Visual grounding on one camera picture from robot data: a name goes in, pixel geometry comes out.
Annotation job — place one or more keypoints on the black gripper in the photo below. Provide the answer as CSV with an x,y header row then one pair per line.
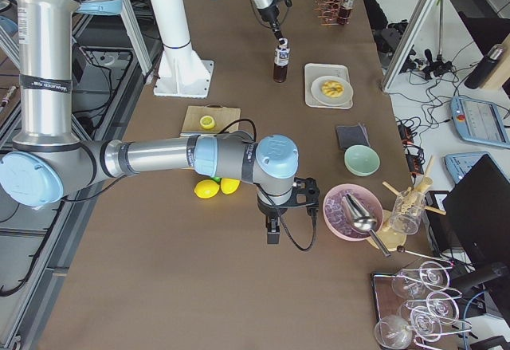
x,y
270,17
268,210

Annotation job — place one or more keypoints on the tea bottle white cap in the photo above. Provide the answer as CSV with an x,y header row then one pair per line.
x,y
281,60

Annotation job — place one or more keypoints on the cream serving tray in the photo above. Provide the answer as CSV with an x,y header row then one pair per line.
x,y
315,75

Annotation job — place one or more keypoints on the whole yellow lemon far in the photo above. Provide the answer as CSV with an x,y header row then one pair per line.
x,y
229,186

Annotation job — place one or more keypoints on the whole yellow lemon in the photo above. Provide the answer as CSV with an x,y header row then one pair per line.
x,y
229,186
206,189

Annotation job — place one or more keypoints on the pink ice bowl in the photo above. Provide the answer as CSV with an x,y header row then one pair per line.
x,y
335,217

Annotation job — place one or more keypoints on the whole yellow lemon near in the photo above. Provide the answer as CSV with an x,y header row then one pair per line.
x,y
206,189

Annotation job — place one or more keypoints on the steel ice scoop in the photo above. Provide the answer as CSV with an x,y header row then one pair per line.
x,y
362,220

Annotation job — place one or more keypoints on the white round plate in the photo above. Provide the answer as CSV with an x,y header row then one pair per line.
x,y
334,102

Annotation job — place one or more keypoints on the mint green bowl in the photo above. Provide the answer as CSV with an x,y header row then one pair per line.
x,y
361,160

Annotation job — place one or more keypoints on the bamboo cutting board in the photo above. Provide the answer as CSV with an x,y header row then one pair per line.
x,y
222,115

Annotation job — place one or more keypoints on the grey folded cloth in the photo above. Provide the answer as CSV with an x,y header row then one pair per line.
x,y
352,135

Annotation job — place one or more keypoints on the half lemon slice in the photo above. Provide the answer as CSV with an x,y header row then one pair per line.
x,y
207,122

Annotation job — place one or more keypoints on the clear glass pitcher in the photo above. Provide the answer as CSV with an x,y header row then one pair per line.
x,y
407,212

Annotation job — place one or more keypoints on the wine glass on rack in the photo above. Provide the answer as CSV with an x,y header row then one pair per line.
x,y
417,283

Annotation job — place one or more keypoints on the black monitor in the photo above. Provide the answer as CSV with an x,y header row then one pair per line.
x,y
478,211

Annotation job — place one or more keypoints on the black thermos bottle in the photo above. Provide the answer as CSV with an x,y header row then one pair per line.
x,y
485,66

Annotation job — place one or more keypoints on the blue teach pendant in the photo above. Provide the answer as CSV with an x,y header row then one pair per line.
x,y
478,121

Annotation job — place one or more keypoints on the braided ring bread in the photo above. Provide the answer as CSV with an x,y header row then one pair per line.
x,y
332,89

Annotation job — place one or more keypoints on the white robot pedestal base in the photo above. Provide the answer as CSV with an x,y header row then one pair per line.
x,y
182,73

